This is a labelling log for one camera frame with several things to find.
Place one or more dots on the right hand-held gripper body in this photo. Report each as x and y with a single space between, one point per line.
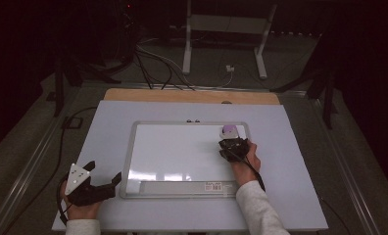
234 148

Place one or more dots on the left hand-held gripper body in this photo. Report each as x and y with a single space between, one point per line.
87 192

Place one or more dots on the white and purple eraser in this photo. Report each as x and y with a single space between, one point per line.
229 131

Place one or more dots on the silver framed whiteboard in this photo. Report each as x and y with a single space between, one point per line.
182 153

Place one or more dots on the person's left hand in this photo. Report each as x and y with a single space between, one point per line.
81 212

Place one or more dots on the person's right hand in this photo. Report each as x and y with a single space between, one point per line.
244 171

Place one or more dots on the white table mat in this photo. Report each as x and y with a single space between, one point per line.
107 137

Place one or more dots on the black stand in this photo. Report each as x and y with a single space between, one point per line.
59 84
327 98

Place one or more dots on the silver floor rail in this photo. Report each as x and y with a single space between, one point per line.
345 169
25 176

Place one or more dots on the white metal desk frame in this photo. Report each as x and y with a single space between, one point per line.
228 24

